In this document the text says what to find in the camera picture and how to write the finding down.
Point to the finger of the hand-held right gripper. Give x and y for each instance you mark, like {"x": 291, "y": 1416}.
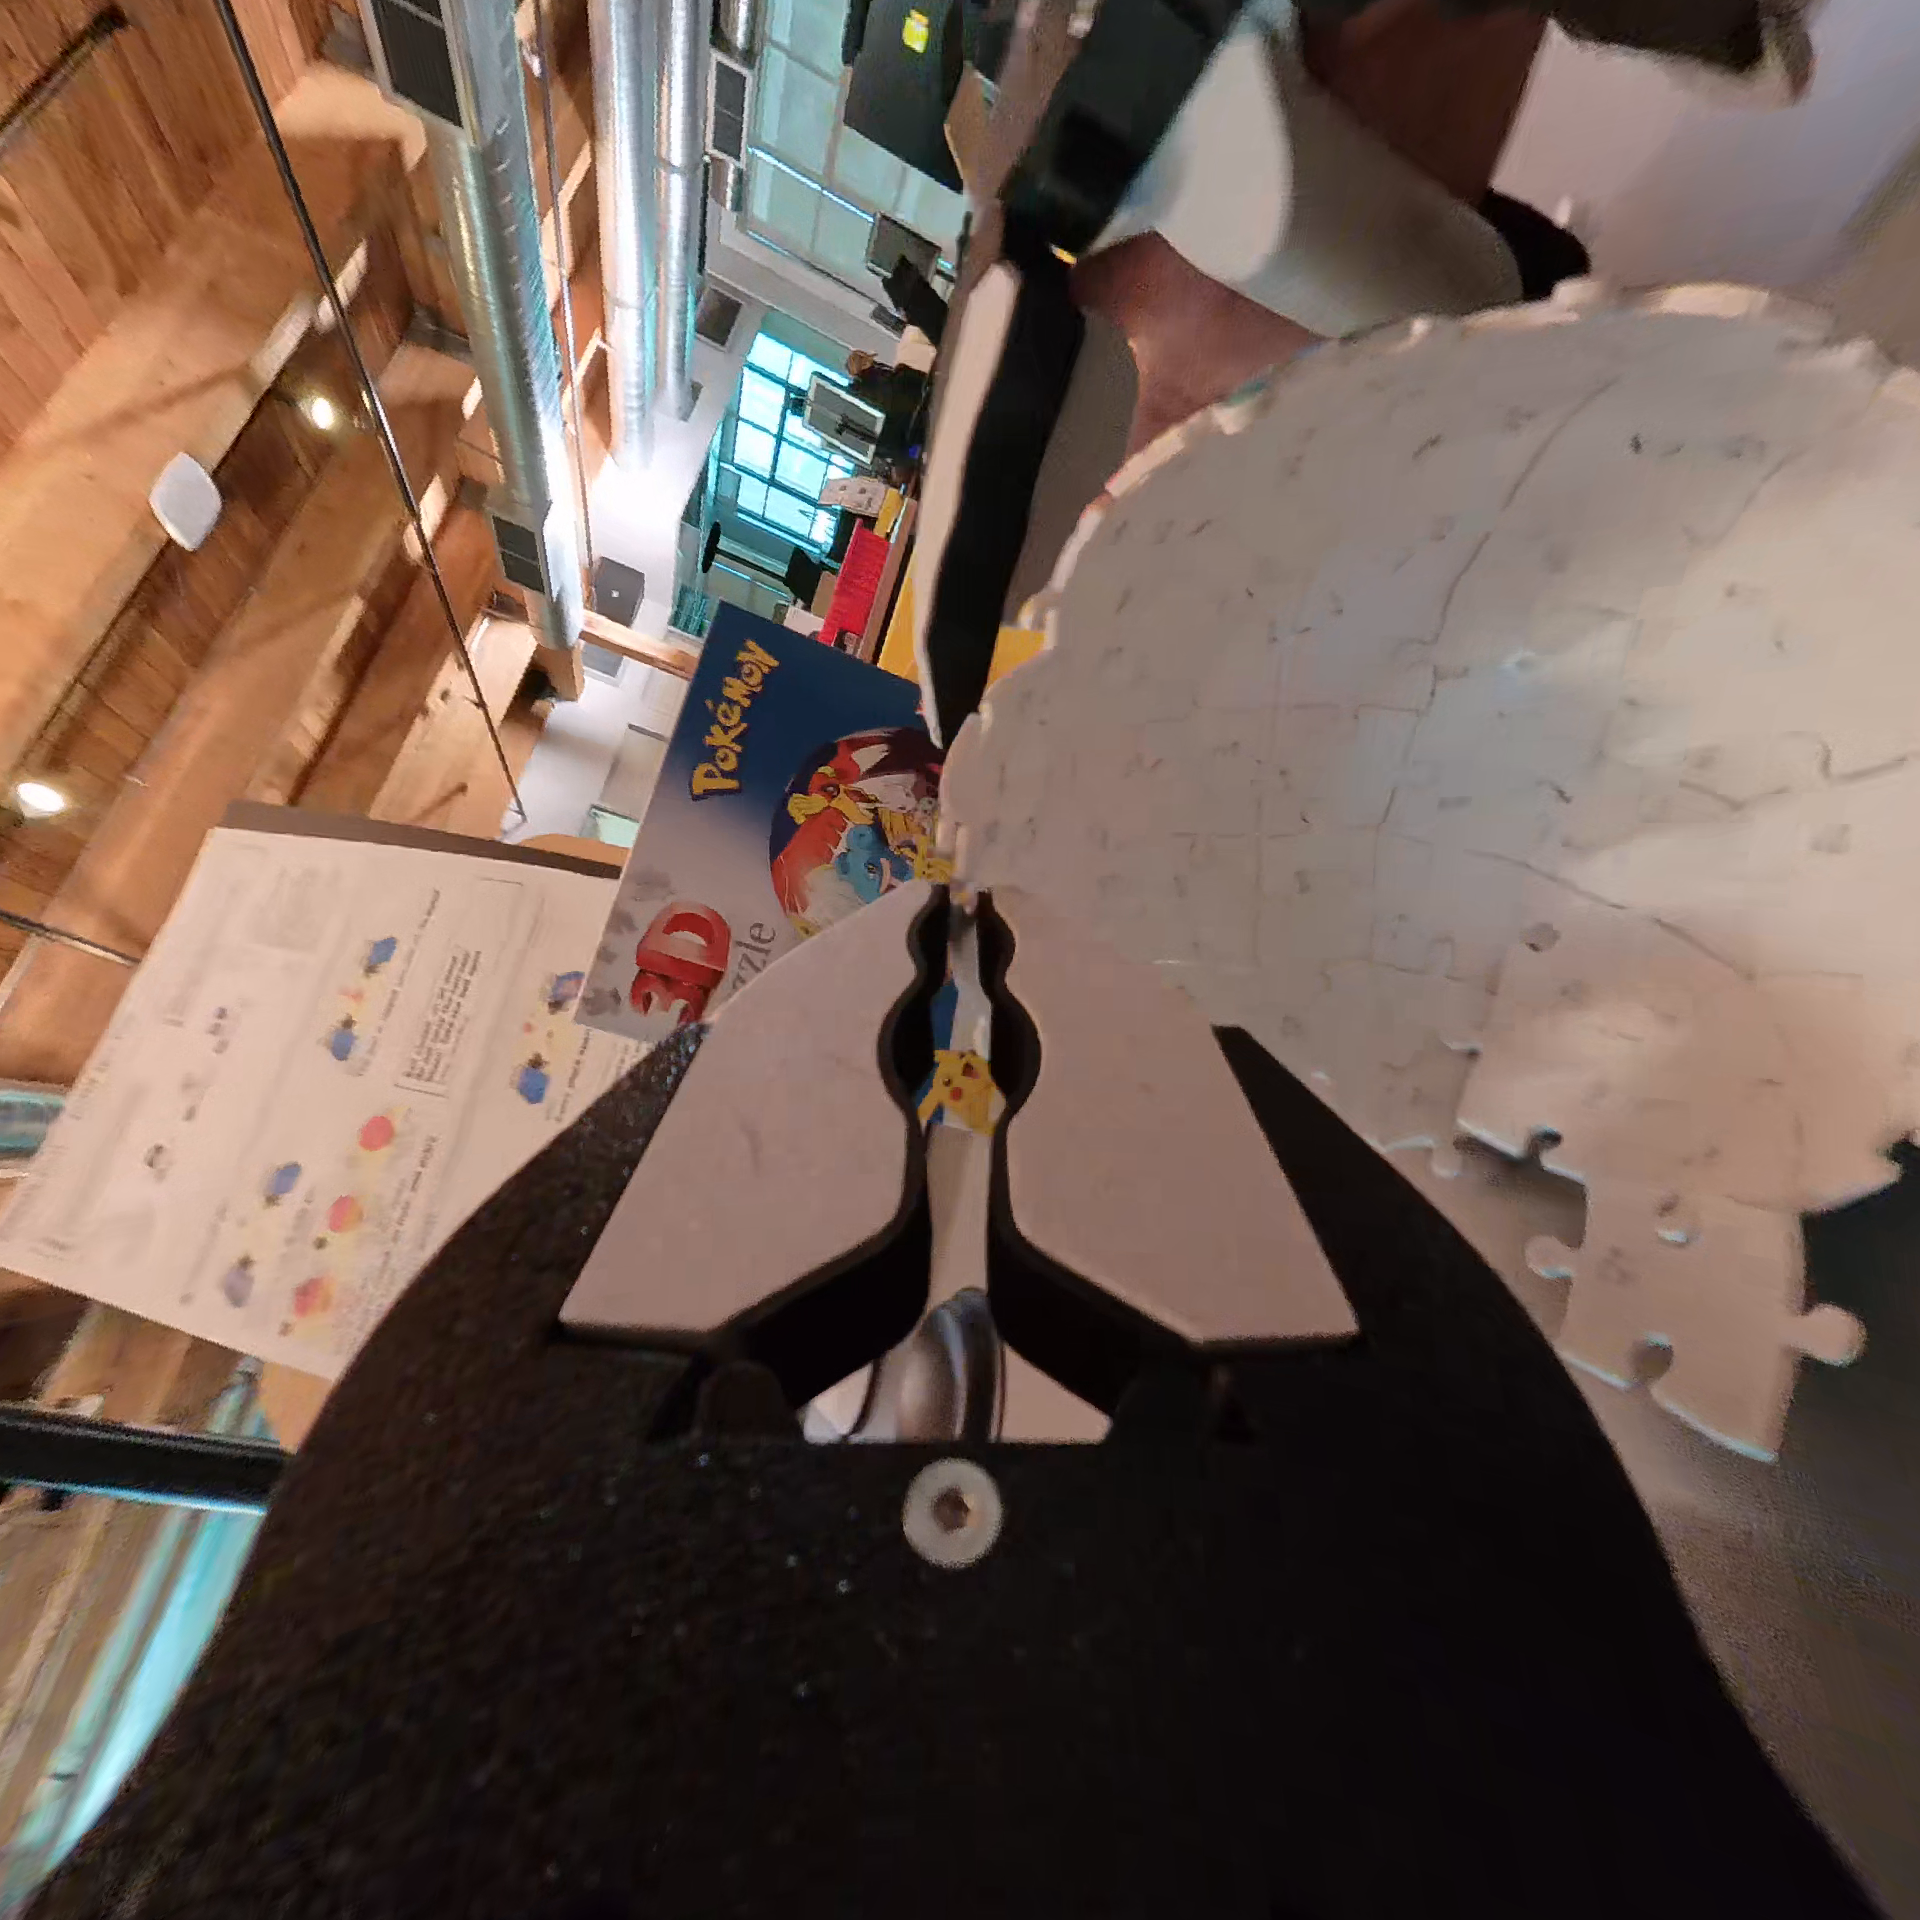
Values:
{"x": 949, "y": 451}

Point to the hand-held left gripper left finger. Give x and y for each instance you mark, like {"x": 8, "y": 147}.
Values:
{"x": 751, "y": 1172}

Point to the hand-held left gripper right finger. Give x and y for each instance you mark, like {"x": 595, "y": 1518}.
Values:
{"x": 1172, "y": 1185}

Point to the colourful puzzle ball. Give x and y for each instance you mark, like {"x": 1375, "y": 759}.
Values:
{"x": 1424, "y": 751}

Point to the printed puzzle box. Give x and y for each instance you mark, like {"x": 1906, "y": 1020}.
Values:
{"x": 722, "y": 839}

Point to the person's right hand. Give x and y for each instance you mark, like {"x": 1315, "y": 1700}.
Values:
{"x": 1202, "y": 359}

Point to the red box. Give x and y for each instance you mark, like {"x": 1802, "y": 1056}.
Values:
{"x": 858, "y": 579}

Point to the yellow bin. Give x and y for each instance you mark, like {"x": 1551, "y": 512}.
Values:
{"x": 901, "y": 630}

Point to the black speaker box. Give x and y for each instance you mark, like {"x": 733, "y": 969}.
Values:
{"x": 619, "y": 589}

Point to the smooth silver pipe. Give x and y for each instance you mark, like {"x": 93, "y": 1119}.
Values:
{"x": 646, "y": 224}

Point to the brown cardboard board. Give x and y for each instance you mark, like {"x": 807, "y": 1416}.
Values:
{"x": 451, "y": 839}

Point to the printed instruction sheet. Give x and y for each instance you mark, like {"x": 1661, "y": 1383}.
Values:
{"x": 300, "y": 1079}

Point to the ceiling spotlight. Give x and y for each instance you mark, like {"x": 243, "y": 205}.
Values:
{"x": 37, "y": 797}
{"x": 316, "y": 409}

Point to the ribbed silver air duct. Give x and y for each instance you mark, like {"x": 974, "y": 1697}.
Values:
{"x": 503, "y": 301}

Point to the black metal rail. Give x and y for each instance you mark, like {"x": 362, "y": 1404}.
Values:
{"x": 136, "y": 1455}

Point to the white wall device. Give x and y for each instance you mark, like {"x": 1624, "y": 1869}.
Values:
{"x": 186, "y": 499}

